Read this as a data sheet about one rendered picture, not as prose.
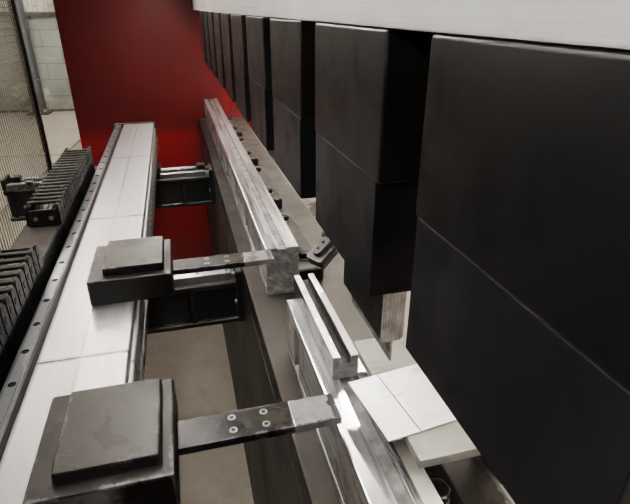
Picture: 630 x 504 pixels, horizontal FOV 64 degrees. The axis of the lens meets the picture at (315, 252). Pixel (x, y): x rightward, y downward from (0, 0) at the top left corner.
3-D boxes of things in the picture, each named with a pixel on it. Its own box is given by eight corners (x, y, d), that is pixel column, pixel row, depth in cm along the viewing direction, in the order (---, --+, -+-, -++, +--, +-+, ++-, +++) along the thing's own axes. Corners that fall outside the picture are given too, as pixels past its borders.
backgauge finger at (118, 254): (280, 283, 75) (278, 252, 72) (90, 307, 69) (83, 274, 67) (266, 249, 85) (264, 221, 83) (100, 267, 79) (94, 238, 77)
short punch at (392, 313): (400, 358, 43) (409, 259, 39) (378, 362, 43) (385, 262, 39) (361, 300, 52) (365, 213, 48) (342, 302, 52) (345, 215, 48)
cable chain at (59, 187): (63, 225, 91) (58, 204, 89) (27, 228, 89) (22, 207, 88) (93, 161, 129) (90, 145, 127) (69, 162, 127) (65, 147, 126)
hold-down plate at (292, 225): (323, 281, 98) (324, 267, 97) (296, 284, 97) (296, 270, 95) (290, 223, 124) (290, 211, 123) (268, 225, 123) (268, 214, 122)
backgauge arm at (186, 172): (216, 204, 175) (212, 164, 169) (10, 222, 160) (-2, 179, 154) (214, 196, 182) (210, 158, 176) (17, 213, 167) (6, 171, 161)
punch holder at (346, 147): (485, 284, 36) (528, 27, 29) (371, 300, 34) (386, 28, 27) (400, 210, 49) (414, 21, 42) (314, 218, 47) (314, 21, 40)
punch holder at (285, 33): (380, 193, 53) (391, 19, 46) (301, 200, 51) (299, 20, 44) (338, 156, 66) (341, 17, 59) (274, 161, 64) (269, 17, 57)
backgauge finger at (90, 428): (356, 468, 45) (358, 425, 42) (32, 539, 39) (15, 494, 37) (320, 381, 55) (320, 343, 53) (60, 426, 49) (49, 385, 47)
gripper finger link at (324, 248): (333, 228, 79) (306, 259, 77) (326, 214, 77) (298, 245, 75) (348, 234, 77) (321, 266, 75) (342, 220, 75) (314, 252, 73)
